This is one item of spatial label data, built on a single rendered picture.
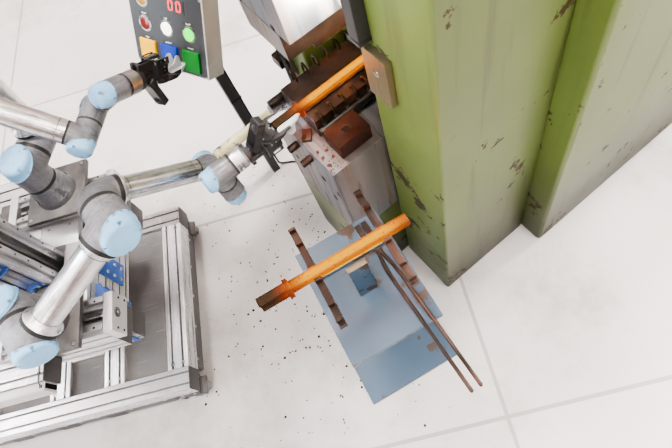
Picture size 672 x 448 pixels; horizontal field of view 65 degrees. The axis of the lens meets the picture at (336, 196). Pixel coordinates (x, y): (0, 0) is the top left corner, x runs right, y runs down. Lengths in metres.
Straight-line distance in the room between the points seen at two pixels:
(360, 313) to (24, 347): 0.93
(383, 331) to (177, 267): 1.20
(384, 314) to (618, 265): 1.22
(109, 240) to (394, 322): 0.82
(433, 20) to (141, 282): 1.93
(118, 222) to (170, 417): 1.29
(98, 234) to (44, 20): 3.12
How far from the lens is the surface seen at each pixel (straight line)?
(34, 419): 2.67
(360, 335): 1.60
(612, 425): 2.36
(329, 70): 1.75
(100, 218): 1.52
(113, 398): 2.47
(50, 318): 1.67
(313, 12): 1.32
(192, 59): 1.94
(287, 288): 1.39
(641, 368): 2.42
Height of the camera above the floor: 2.28
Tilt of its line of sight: 60 degrees down
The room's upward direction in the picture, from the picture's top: 24 degrees counter-clockwise
